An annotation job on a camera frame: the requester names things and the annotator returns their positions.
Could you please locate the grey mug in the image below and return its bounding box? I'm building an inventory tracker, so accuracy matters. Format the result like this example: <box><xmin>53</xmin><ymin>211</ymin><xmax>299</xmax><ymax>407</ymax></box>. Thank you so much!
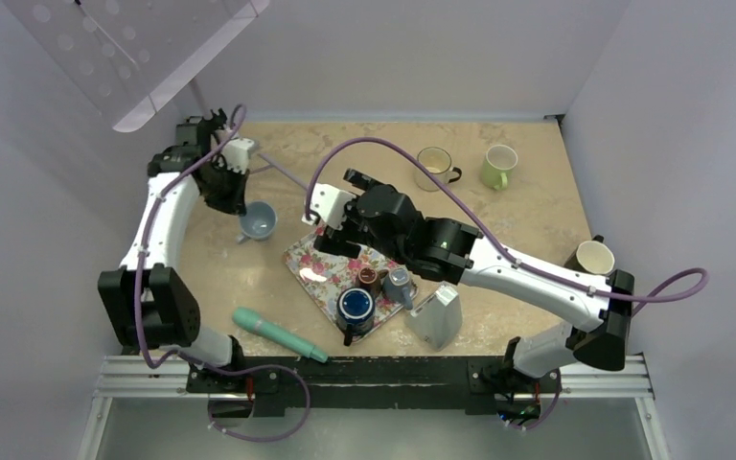
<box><xmin>236</xmin><ymin>201</ymin><xmax>278</xmax><ymax>244</ymax></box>

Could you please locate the brown small mug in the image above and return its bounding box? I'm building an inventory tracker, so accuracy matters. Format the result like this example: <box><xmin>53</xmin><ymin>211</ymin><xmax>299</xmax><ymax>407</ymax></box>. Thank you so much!
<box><xmin>356</xmin><ymin>265</ymin><xmax>388</xmax><ymax>298</ymax></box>

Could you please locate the blue-grey small mug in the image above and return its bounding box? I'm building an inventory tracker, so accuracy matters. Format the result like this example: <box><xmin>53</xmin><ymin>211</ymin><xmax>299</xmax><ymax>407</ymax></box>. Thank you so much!
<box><xmin>382</xmin><ymin>267</ymin><xmax>414</xmax><ymax>311</ymax></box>

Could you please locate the cream mug black handle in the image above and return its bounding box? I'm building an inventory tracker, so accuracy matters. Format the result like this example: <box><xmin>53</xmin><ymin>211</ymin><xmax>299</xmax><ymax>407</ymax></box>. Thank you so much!
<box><xmin>414</xmin><ymin>147</ymin><xmax>463</xmax><ymax>192</ymax></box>

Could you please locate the light green mug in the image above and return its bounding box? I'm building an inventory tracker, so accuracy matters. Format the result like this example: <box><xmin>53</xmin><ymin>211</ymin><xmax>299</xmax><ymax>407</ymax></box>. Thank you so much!
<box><xmin>479</xmin><ymin>145</ymin><xmax>518</xmax><ymax>191</ymax></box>

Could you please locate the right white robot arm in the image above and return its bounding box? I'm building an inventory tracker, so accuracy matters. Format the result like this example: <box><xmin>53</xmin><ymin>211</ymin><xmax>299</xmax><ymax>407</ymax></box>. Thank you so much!
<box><xmin>308</xmin><ymin>169</ymin><xmax>633</xmax><ymax>390</ymax></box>

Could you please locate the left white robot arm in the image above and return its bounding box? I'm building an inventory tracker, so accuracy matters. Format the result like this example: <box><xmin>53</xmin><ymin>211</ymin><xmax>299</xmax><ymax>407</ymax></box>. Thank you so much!
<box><xmin>97</xmin><ymin>110</ymin><xmax>254</xmax><ymax>392</ymax></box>

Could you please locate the dark blue mug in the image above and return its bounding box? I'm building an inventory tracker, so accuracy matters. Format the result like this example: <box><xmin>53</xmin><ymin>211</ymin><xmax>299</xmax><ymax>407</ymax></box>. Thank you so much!
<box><xmin>335</xmin><ymin>287</ymin><xmax>376</xmax><ymax>347</ymax></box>

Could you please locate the floral tray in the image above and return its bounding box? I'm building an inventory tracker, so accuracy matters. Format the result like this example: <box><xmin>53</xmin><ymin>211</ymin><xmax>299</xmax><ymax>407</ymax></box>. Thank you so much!
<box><xmin>283</xmin><ymin>225</ymin><xmax>400</xmax><ymax>335</ymax></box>

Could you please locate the silver tripod stand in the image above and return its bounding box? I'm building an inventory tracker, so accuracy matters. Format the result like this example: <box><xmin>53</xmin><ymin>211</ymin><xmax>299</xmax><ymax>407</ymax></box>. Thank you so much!
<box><xmin>187</xmin><ymin>79</ymin><xmax>308</xmax><ymax>191</ymax></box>

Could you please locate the silver wedge box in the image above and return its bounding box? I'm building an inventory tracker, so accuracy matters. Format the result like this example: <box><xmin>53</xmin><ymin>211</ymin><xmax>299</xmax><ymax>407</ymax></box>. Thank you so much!
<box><xmin>405</xmin><ymin>283</ymin><xmax>463</xmax><ymax>352</ymax></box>

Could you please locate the teal cylindrical bottle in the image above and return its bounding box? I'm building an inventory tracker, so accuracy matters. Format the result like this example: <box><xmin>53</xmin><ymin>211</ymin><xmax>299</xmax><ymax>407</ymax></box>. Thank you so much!
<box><xmin>232</xmin><ymin>307</ymin><xmax>329</xmax><ymax>363</ymax></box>

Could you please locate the perforated clear panel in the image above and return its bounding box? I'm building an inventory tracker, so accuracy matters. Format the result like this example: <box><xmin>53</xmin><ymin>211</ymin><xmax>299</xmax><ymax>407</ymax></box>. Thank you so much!
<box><xmin>5</xmin><ymin>0</ymin><xmax>270</xmax><ymax>132</ymax></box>

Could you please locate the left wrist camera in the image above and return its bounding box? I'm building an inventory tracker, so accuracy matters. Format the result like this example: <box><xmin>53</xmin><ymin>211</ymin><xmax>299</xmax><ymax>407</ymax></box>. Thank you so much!
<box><xmin>217</xmin><ymin>137</ymin><xmax>259</xmax><ymax>174</ymax></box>

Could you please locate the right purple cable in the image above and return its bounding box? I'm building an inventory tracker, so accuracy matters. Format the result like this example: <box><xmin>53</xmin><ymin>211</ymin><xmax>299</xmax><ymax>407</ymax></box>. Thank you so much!
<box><xmin>304</xmin><ymin>136</ymin><xmax>711</xmax><ymax>433</ymax></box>

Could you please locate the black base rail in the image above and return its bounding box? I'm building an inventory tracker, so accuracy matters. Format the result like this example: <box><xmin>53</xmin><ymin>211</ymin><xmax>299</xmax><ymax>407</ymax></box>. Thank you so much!
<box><xmin>186</xmin><ymin>356</ymin><xmax>559</xmax><ymax>421</ymax></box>

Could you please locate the aluminium frame rail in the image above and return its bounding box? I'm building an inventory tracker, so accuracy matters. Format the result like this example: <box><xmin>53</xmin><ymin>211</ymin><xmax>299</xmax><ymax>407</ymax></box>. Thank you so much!
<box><xmin>77</xmin><ymin>356</ymin><xmax>671</xmax><ymax>459</ymax></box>

